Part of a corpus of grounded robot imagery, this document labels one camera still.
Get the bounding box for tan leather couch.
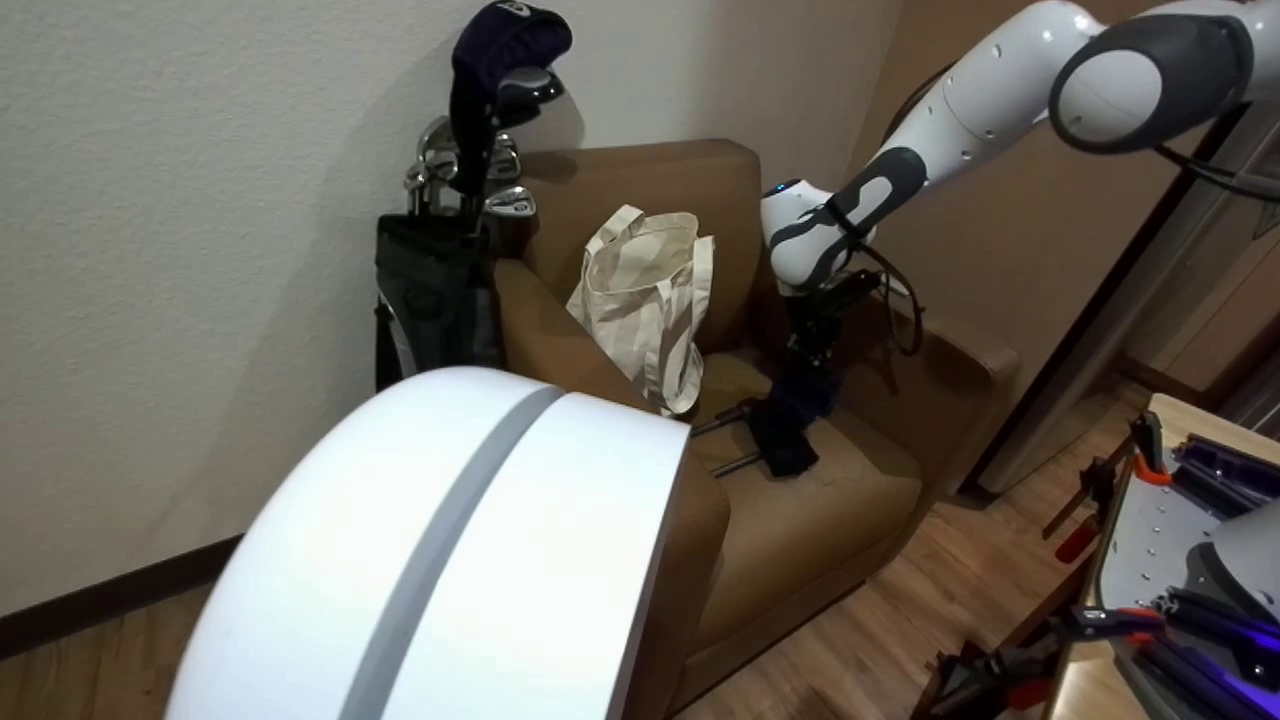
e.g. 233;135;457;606
494;140;1016;720

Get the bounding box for purple golf club headcover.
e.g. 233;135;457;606
449;0;572;191

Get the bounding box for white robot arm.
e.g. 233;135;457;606
761;0;1280;372

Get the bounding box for black golf glove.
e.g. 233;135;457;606
746;372;832;477

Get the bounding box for grey tower fan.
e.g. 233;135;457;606
165;370;686;720

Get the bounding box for black golf bag with clubs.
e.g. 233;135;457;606
370;0;576;393

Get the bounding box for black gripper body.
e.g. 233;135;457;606
782;274;878;383

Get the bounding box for white canvas tote bag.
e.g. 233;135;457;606
563;203;717;415

